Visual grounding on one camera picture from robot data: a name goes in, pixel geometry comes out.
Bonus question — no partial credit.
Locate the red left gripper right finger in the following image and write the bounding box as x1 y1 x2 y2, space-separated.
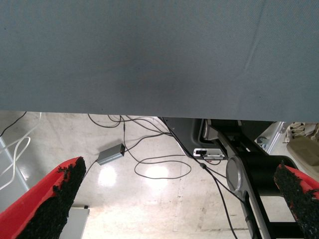
273 161 319 239

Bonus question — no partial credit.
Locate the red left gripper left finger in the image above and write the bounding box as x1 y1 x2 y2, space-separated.
0 156 87 239

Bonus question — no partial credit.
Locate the beige canvas bag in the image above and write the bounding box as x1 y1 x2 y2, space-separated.
284 121 319 173

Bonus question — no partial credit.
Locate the black grey robot torso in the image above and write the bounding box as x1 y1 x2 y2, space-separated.
160 116 319 239

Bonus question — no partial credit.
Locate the grey power adapter box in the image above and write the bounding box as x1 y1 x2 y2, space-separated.
97 143 126 166

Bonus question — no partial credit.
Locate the dark grey table cloth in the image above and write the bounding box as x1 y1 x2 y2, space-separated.
0 0 319 122

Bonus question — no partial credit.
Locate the white floor cable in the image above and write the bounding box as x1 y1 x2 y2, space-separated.
0 112 42 192

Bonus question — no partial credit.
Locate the aluminium frame with caster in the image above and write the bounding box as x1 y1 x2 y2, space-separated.
256 120 287 154

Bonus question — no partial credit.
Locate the black cable with ferrite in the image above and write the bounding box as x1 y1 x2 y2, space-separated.
157 116 252 239

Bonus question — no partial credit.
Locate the black looped floor cable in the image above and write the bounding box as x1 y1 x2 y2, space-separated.
124 149 192 180

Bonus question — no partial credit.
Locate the thin black floor cable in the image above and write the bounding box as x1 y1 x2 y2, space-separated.
87 113 175 149

